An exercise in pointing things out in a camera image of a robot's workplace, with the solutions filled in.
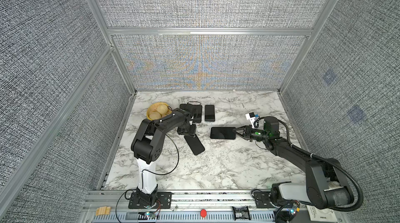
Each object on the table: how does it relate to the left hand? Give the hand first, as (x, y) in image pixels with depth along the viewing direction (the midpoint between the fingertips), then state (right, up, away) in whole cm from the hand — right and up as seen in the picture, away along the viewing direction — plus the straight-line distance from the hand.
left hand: (190, 134), depth 96 cm
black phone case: (+3, -6, -3) cm, 7 cm away
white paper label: (+58, -31, -27) cm, 71 cm away
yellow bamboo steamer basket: (-25, +16, +8) cm, 31 cm away
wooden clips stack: (-37, -29, -27) cm, 54 cm away
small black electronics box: (+24, -30, -27) cm, 47 cm away
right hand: (+24, +4, -14) cm, 28 cm away
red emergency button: (+7, -30, -27) cm, 41 cm away
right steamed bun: (-20, +15, +11) cm, 27 cm away
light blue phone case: (+13, +12, +11) cm, 21 cm away
